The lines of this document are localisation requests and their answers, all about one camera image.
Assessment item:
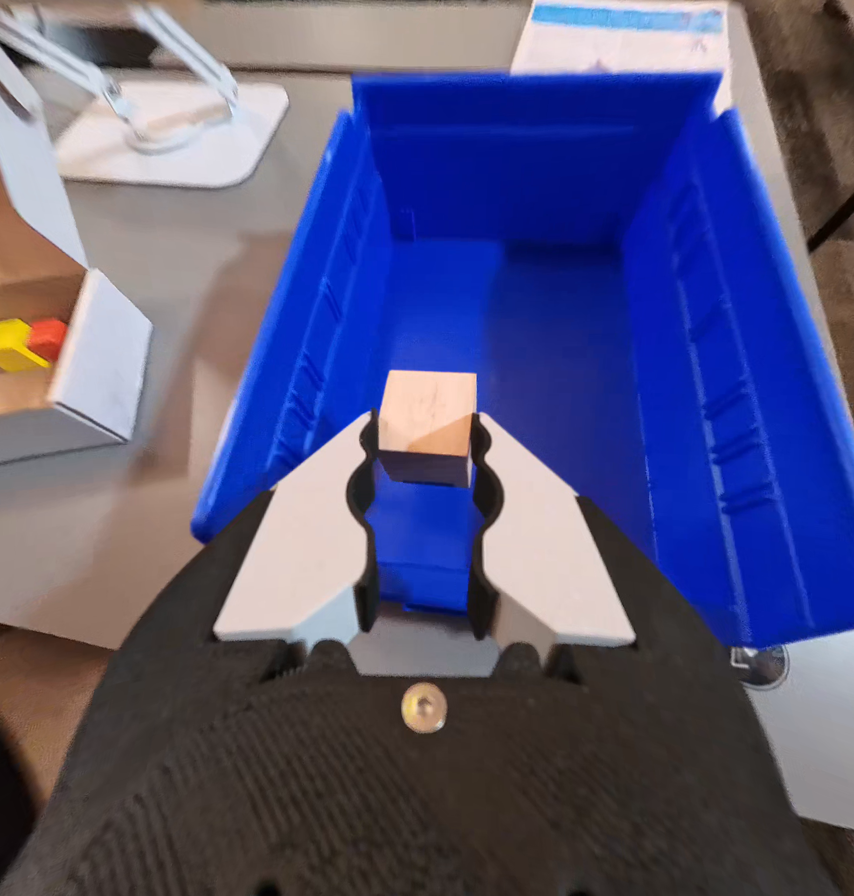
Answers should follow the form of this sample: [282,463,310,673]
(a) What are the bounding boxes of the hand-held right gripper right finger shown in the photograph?
[466,412,639,648]

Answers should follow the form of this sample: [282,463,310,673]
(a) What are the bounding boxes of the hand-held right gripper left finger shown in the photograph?
[212,410,383,644]

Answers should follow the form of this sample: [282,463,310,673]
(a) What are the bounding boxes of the plain wooden cube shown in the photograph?
[376,370,479,490]

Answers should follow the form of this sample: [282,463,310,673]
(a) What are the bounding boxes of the blue plastic bin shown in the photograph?
[190,70,854,650]

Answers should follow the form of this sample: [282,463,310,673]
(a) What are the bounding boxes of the white cardboard mailer box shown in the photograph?
[0,28,155,470]

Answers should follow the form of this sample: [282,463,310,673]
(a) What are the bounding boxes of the black round desk grommet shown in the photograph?
[729,644,792,692]

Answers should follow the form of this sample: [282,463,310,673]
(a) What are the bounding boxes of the red wooden block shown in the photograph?
[27,318,69,364]

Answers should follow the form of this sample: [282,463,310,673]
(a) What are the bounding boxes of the yellow wooden block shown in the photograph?
[0,318,53,373]

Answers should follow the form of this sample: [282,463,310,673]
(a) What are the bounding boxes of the white document stand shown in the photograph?
[0,0,291,190]

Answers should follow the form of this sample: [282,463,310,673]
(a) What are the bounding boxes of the white and blue leaflet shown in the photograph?
[508,0,734,116]

